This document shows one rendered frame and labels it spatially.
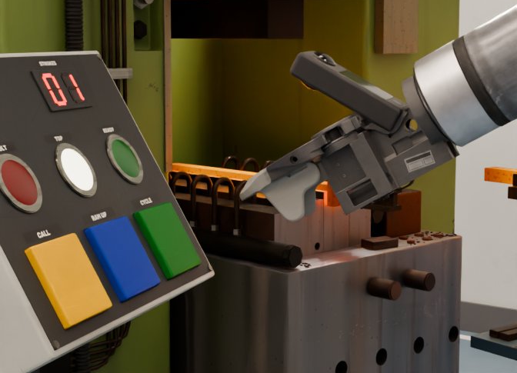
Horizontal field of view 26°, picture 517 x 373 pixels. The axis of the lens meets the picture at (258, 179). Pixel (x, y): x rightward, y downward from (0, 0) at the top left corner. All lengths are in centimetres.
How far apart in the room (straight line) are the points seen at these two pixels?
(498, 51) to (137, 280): 39
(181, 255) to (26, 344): 27
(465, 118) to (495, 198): 358
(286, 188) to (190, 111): 95
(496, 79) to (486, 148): 359
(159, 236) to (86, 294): 17
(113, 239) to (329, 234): 57
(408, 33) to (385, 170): 85
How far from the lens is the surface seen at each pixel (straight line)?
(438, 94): 101
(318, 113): 190
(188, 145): 201
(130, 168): 116
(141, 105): 150
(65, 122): 111
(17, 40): 139
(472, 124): 102
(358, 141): 104
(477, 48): 101
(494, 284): 465
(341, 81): 105
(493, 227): 461
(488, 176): 192
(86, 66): 121
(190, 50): 201
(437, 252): 168
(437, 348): 171
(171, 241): 115
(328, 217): 157
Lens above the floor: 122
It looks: 7 degrees down
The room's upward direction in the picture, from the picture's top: straight up
